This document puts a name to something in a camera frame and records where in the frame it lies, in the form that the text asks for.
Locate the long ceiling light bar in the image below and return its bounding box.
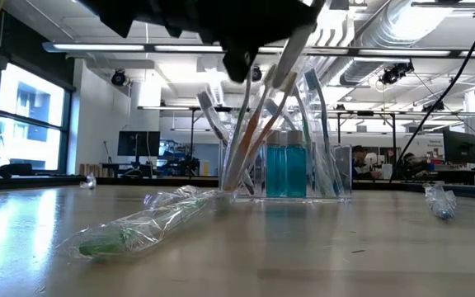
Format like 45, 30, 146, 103
42, 40, 475, 59

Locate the person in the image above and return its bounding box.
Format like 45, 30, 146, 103
350, 144, 383, 182
401, 151, 430, 179

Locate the black computer monitor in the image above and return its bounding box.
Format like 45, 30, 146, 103
442, 130, 475, 165
116, 130, 162, 158

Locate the clear acrylic organizer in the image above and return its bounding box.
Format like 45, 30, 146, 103
217, 139, 353, 200

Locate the black background truss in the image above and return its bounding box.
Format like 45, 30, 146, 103
137, 105, 457, 146

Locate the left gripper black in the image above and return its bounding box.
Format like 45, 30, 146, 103
167, 0, 325, 90

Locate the white ceiling conduit bundle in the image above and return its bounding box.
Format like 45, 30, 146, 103
303, 16, 358, 130

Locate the small teal mouthwash bottle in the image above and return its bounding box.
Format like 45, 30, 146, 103
265, 129, 287, 199
285, 129, 308, 199

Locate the silver ventilation duct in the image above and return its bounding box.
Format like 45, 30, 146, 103
338, 0, 463, 86

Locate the large window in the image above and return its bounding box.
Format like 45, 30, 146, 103
0, 61, 73, 174

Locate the blue workshop equipment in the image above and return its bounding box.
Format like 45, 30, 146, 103
158, 139, 191, 177

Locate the thin black cable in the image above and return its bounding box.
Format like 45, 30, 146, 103
388, 0, 475, 183

